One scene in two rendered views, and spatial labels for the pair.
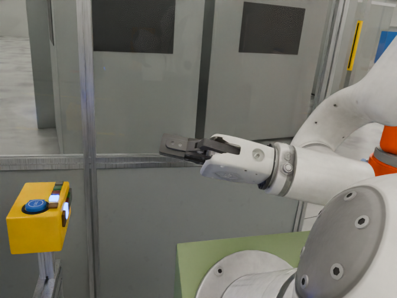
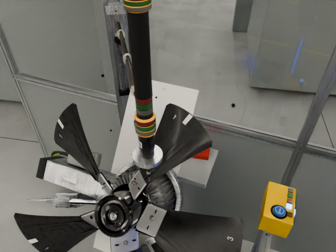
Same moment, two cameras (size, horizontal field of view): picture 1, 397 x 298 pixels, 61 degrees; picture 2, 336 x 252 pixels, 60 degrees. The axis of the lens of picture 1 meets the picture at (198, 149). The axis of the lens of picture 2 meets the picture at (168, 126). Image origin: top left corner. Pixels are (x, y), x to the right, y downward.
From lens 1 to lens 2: 0.58 m
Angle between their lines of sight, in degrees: 37
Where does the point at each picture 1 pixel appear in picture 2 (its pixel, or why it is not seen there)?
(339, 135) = not seen: outside the picture
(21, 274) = (231, 189)
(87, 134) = (306, 131)
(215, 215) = not seen: outside the picture
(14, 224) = (266, 219)
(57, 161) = (277, 141)
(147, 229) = (326, 197)
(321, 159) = not seen: outside the picture
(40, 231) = (278, 227)
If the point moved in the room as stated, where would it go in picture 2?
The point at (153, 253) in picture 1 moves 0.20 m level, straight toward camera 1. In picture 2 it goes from (323, 212) to (318, 243)
